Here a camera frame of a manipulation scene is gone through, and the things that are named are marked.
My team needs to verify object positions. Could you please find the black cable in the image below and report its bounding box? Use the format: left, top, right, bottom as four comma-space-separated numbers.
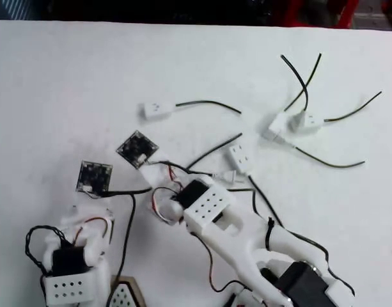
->
86, 187, 152, 307

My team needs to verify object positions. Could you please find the white outlet socket black cord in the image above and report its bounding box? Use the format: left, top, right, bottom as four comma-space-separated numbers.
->
267, 53, 323, 140
302, 91, 383, 134
137, 100, 242, 122
227, 144, 285, 228

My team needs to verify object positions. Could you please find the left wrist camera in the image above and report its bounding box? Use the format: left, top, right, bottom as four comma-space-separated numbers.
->
76, 160, 114, 196

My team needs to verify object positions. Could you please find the red chair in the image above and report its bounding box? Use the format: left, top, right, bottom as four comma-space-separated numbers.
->
272, 0, 357, 30

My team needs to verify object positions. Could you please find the white two-prong plug black cord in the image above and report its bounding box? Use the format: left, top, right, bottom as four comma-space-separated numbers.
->
272, 132, 366, 169
280, 54, 309, 132

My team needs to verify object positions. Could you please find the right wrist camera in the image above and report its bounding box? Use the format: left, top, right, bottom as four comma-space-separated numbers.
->
116, 130, 160, 170

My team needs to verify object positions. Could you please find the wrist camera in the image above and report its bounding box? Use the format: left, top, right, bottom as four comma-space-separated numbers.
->
76, 160, 114, 196
116, 130, 160, 170

